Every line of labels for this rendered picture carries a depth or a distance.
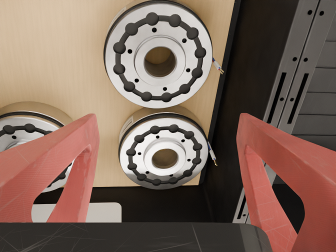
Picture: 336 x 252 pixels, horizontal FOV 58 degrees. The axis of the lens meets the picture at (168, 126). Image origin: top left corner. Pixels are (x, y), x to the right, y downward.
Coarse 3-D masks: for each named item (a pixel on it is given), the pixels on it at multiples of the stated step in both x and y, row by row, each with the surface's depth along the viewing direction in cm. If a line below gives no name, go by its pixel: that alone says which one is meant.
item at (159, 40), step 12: (156, 36) 27; (168, 36) 27; (144, 48) 27; (168, 48) 27; (180, 48) 27; (180, 60) 28; (144, 72) 28; (168, 72) 29; (180, 72) 29; (156, 84) 29; (168, 84) 29
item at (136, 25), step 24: (120, 24) 26; (144, 24) 26; (168, 24) 27; (192, 24) 27; (120, 48) 27; (192, 48) 28; (120, 72) 29; (192, 72) 30; (144, 96) 30; (168, 96) 31
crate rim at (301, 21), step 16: (304, 0) 20; (304, 16) 21; (288, 32) 21; (304, 32) 21; (288, 48) 22; (288, 64) 22; (272, 80) 23; (288, 80) 23; (272, 96) 24; (272, 112) 25; (240, 192) 29; (240, 208) 32
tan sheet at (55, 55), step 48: (0, 0) 27; (48, 0) 27; (96, 0) 28; (192, 0) 29; (0, 48) 29; (48, 48) 29; (96, 48) 30; (0, 96) 31; (48, 96) 32; (96, 96) 33; (192, 96) 34
